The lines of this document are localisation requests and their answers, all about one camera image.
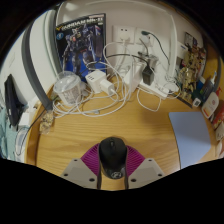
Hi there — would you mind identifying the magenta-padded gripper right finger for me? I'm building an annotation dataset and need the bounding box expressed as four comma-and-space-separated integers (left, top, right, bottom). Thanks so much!
123, 145, 166, 190

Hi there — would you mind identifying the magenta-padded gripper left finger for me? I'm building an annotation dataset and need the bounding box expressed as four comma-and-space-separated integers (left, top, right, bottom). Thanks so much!
60, 143, 102, 190

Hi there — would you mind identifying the black computer mouse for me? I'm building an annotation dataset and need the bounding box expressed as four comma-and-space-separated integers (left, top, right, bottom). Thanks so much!
98, 136, 128, 180

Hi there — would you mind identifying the light blue mouse pad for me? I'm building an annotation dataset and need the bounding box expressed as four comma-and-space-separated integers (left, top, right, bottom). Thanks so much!
168, 111, 212, 170

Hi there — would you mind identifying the small clear plastic packet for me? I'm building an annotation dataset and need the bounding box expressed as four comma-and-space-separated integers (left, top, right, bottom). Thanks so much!
39, 111, 55, 135

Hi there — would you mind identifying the white power strip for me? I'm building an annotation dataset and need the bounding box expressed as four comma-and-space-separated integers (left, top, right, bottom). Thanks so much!
138, 81, 170, 101

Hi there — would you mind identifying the clear plastic lidded cup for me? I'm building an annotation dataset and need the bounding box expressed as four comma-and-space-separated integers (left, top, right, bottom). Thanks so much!
53, 70, 85, 106

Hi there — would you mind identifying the small white desk clock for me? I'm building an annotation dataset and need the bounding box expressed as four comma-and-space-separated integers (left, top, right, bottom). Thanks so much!
192, 97, 202, 109

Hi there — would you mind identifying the red snack packet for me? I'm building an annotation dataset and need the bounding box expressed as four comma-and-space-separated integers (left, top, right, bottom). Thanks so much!
211, 108, 224, 131

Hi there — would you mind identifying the white red-capped lotion bottle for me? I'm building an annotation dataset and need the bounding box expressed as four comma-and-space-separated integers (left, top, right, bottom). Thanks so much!
201, 91, 221, 120

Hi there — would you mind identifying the black power adapter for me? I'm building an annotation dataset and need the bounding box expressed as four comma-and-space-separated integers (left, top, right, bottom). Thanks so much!
142, 64, 156, 86

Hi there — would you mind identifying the brown brick-built tree figure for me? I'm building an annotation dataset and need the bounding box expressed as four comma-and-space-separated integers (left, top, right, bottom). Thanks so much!
176, 46, 206, 103

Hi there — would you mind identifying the robot model kit box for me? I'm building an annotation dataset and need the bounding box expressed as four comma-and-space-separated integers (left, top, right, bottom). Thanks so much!
54, 13, 108, 79

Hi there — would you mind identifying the white charging cable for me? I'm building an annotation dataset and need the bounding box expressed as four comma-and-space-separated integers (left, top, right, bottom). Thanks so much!
51, 41, 135, 119

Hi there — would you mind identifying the grey metal bed post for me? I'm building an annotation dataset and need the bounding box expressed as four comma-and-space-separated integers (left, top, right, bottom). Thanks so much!
21, 9, 60, 111

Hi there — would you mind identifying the white wall-mounted box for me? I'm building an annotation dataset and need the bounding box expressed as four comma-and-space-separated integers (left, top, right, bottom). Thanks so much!
176, 40, 191, 61

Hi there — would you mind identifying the black power cable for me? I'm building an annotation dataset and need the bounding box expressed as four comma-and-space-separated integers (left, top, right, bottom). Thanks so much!
140, 30, 171, 66

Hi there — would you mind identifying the white wall socket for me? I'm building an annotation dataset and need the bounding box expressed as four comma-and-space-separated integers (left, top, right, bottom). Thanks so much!
112, 25, 136, 45
134, 28, 153, 47

